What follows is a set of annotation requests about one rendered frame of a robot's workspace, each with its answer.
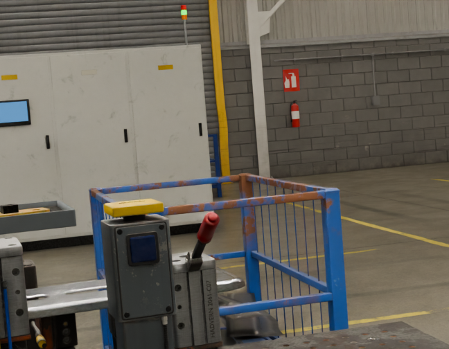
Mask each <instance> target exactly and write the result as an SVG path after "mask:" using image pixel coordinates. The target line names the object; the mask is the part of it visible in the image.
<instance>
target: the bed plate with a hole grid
mask: <svg viewBox="0 0 449 349"><path fill-rule="evenodd" d="M217 348H218V349H449V344H447V343H445V342H443V341H441V340H439V339H437V338H435V337H433V336H431V335H429V334H426V333H424V332H422V331H420V330H418V329H416V328H414V327H412V326H410V325H408V324H406V323H404V322H402V321H398V322H393V323H383V324H378V325H368V326H363V327H358V328H349V329H343V330H334V331H328V332H319V333H314V334H305V335H299V336H294V337H285V338H279V339H275V340H264V341H258V342H252V343H241V344H236V345H232V346H220V347H217Z"/></svg>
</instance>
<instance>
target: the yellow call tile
mask: <svg viewBox="0 0 449 349"><path fill-rule="evenodd" d="M163 211H164V203H163V202H159V201H157V200H154V199H140V200H133V201H126V202H113V203H106V204H104V212H105V213H106V214H108V215H110V216H112V217H123V221H137V220H144V219H145V218H146V216H145V214H151V213H162V212H163Z"/></svg>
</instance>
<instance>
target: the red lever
mask: <svg viewBox="0 0 449 349"><path fill-rule="evenodd" d="M219 221H220V218H219V216H218V214H216V213H214V212H208V213H207V214H206V215H205V216H204V219H203V221H202V224H201V226H200V229H199V231H198V232H197V239H198V241H197V244H196V245H195V248H194V250H193V251H189V252H188V253H187V255H186V258H185V261H186V266H187V269H188V271H193V270H198V269H200V268H201V266H202V263H203V259H202V252H203V250H204V248H205V246H206V244H208V243H210V241H211V239H212V237H213V234H214V233H215V230H216V228H217V226H218V224H219Z"/></svg>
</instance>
